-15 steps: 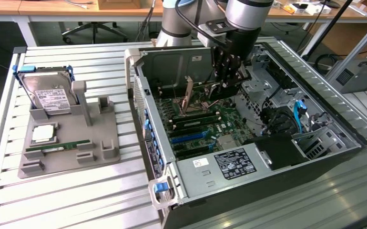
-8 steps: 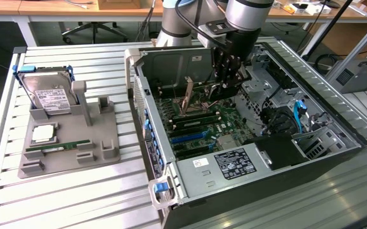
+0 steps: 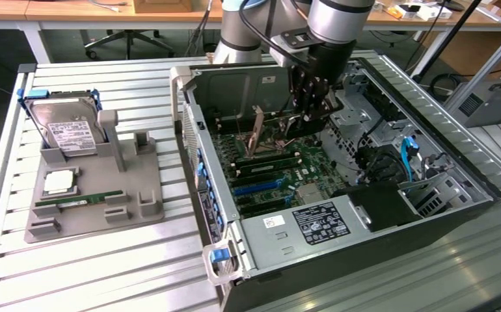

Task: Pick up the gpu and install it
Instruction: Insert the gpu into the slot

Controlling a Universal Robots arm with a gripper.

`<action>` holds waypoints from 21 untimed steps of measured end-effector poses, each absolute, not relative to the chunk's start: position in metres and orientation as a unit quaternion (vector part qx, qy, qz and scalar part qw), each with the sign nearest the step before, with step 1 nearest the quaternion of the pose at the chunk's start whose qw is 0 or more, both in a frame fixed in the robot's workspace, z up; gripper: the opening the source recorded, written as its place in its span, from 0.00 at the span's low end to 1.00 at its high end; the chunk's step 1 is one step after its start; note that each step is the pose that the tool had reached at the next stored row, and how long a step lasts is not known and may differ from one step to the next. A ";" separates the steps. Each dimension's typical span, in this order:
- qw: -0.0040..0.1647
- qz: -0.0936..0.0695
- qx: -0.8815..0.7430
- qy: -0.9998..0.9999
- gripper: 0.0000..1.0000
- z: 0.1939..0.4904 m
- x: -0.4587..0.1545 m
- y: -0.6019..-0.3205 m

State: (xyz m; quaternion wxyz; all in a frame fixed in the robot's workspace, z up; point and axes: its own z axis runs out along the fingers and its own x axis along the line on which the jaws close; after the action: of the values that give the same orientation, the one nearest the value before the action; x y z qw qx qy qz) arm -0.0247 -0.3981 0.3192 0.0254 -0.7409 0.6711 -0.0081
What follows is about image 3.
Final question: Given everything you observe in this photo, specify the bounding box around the green RAM stick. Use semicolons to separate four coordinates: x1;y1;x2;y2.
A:
36;191;125;209

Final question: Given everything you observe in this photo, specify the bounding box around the hard disk in blue carrier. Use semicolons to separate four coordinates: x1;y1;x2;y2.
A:
16;87;108;159

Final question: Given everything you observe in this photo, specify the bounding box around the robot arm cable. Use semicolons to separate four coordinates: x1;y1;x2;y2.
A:
238;0;316;64

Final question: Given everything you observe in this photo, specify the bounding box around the green motherboard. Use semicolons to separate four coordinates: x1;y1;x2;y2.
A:
208;112;351;218

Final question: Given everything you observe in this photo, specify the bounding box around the open black PC case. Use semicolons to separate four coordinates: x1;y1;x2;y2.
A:
169;57;501;312

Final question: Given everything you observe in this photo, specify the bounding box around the orange and white box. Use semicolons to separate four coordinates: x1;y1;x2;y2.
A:
386;3;421;20

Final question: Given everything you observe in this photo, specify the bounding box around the silver CPU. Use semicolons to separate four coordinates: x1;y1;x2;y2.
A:
43;171;77;192

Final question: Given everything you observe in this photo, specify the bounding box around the brown cardboard box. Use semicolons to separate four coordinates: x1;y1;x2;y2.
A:
132;0;195;14

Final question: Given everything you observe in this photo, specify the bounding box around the black office chair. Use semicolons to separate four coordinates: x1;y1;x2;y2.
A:
83;29;175;60

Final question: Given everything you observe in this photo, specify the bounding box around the white cable on desk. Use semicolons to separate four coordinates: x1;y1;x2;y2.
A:
91;0;128;12

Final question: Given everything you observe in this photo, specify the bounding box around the grey parts rack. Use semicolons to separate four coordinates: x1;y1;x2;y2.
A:
24;109;168;244

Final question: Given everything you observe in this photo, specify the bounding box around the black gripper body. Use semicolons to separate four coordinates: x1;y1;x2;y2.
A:
308;40;358;87

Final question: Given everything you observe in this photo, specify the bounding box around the small white box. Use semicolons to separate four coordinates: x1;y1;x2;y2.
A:
418;6;453;22

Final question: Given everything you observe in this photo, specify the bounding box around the metal disk bay cage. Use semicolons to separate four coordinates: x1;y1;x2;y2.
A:
327;89;407;153

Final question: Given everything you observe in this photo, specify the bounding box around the CPU socket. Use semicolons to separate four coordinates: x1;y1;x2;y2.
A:
240;131;284;159

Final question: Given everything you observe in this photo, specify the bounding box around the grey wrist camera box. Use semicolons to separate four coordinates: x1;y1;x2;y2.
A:
268;29;327;68

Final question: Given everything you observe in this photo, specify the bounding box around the grey power supply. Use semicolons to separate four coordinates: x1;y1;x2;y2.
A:
239;194;373;270

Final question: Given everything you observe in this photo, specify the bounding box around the grey box with black handle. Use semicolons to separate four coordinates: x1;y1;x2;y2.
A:
445;81;501;128

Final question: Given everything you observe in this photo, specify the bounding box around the black tripod pole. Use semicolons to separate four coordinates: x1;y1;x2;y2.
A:
413;0;483;82

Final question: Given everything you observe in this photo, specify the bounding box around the black installed RAM stick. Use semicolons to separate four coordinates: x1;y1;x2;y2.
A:
236;155;302;173

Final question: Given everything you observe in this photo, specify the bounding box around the blue expansion slot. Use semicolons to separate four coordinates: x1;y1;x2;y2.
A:
232;180;284;196

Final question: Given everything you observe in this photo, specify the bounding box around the blue disk wire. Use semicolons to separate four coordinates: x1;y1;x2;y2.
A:
401;136;418;183

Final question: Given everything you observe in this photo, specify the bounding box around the graphics card with metal bracket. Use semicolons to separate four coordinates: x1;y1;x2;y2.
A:
244;105;336;153

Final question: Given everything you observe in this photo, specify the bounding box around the silver chipset heatsink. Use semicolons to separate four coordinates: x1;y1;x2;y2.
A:
296;185;324;202

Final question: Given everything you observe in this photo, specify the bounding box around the long wooden desk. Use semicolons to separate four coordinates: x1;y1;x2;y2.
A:
0;0;501;33

